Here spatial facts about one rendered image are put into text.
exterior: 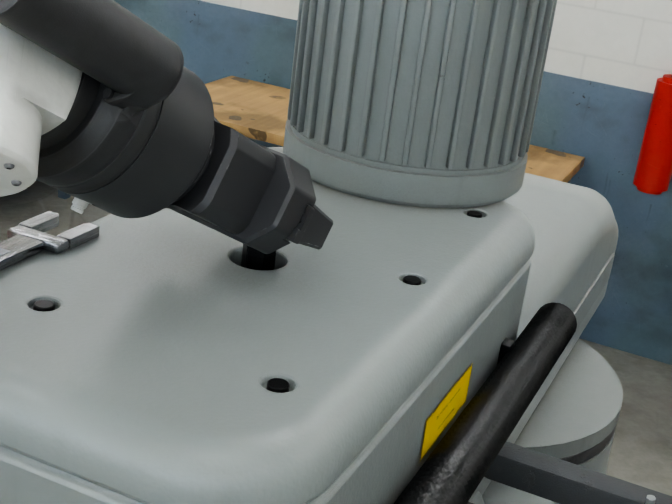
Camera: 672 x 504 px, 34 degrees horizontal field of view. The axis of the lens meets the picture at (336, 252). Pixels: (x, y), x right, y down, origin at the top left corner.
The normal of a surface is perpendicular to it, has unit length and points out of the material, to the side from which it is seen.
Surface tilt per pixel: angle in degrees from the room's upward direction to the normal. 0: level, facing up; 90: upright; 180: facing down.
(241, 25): 90
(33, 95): 64
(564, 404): 0
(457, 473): 48
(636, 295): 90
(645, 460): 0
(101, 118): 73
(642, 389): 0
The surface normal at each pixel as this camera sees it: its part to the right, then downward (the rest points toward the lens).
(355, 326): 0.11, -0.92
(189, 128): 0.84, 0.04
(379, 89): -0.37, 0.31
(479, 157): 0.48, 0.38
